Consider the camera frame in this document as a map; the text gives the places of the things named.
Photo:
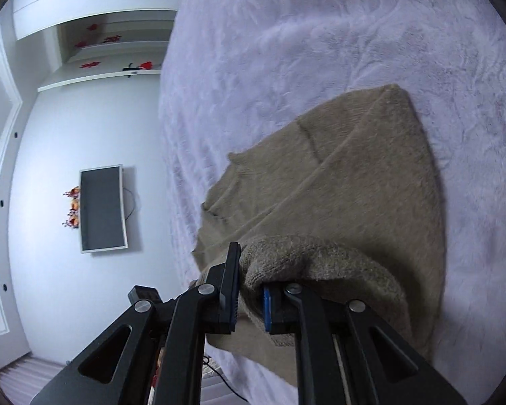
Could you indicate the wall mounted flat television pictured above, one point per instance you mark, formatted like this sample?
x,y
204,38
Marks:
x,y
102,222

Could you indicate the red flower wall decoration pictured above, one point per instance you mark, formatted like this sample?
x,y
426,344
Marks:
x,y
73,215

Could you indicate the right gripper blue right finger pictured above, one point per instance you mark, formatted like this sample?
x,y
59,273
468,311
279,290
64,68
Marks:
x,y
347,354

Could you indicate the lavender embossed bed blanket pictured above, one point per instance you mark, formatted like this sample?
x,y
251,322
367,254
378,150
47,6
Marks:
x,y
238,70

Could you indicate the brown knit sweater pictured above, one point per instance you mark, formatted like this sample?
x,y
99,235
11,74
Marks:
x,y
346,195

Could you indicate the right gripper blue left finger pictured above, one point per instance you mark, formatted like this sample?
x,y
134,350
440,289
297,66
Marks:
x,y
153,353

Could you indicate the white wardrobe with red flowers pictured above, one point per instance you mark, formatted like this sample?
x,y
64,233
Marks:
x,y
91,40

